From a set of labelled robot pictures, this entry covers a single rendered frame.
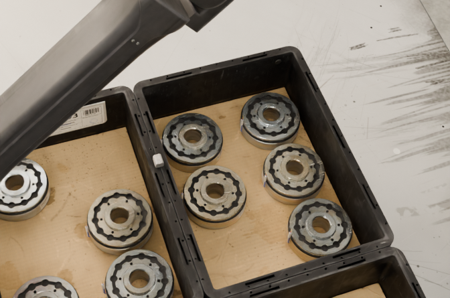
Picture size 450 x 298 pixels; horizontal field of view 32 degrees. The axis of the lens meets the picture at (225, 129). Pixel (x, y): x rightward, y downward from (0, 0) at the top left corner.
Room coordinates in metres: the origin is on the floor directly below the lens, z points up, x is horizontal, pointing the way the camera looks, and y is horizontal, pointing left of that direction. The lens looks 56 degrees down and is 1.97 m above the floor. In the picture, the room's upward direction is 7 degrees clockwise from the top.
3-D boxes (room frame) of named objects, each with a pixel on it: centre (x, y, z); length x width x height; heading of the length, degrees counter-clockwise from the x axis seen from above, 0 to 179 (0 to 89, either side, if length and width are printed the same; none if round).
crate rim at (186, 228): (0.65, -0.06, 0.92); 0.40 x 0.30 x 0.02; 25
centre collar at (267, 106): (0.78, -0.08, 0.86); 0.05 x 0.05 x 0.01
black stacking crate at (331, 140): (0.65, -0.06, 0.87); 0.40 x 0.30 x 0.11; 25
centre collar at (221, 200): (0.62, 0.00, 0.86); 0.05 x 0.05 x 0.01
